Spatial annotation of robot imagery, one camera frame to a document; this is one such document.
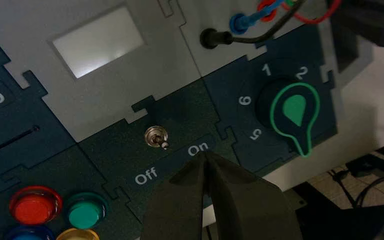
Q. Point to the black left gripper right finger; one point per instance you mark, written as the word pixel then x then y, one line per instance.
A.
pixel 248 205

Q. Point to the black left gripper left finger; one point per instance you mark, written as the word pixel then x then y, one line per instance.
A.
pixel 182 205

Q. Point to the dark modular task box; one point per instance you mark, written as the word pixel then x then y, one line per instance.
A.
pixel 112 159

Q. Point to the green round push button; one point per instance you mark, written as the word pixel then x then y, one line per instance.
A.
pixel 86 213

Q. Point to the black green-outlined rotary knob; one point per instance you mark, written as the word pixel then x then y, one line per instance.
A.
pixel 294 109

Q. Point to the yellow round push button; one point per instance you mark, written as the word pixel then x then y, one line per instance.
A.
pixel 77 235

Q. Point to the red round push button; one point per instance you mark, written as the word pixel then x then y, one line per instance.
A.
pixel 34 207

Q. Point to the blue round push button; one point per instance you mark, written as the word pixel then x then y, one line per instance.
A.
pixel 29 234

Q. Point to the grey rectangular display window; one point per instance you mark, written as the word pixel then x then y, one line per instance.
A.
pixel 96 43

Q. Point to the silver metal toggle switch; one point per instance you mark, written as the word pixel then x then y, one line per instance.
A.
pixel 155 136

